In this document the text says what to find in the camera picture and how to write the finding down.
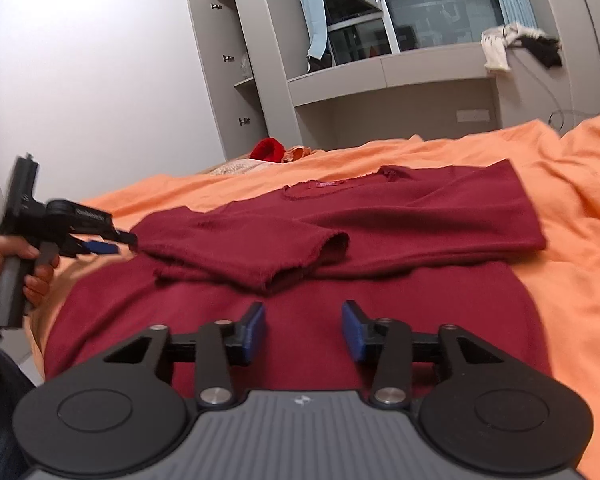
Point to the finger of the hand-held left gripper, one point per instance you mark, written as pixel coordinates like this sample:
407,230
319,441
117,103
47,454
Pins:
125,239
100,247

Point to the dark red sweater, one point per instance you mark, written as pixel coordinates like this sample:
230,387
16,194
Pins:
405,210

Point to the dark object under curtain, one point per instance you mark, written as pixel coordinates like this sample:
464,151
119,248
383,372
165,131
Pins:
320,62

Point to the small orange garment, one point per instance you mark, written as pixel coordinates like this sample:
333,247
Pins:
300,152

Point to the orange bed blanket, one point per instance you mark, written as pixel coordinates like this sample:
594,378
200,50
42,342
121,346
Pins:
580,260

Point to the window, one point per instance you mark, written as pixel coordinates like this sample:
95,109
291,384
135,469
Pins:
430,10

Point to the person's left hand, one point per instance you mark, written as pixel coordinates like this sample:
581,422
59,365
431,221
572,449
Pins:
42,275

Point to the plastic bag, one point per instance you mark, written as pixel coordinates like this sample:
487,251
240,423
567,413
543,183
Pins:
246,67

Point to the plain light blue curtain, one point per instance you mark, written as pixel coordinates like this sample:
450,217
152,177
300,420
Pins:
312,10

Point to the black garment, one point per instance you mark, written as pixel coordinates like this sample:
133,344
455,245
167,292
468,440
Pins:
547,52

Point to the person's left leg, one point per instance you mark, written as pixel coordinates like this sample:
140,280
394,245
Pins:
0,435

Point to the grey window sill cabinet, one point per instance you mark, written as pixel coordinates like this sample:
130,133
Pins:
430,67

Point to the grey wardrobe with open door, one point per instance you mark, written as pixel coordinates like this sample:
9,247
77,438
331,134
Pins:
270,85

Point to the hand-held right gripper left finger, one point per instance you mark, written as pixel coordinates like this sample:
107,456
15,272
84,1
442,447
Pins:
252,331

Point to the beige patterned cloth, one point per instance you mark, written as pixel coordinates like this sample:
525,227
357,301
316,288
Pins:
235,166

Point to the white garment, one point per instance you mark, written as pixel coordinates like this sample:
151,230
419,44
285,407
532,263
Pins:
495,50

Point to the red knit hat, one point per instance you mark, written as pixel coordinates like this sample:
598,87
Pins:
267,150

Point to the tall grey closed wardrobe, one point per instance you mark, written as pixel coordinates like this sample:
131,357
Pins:
560,0

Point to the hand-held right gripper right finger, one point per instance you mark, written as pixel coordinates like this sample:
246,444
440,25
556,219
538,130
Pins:
352,331

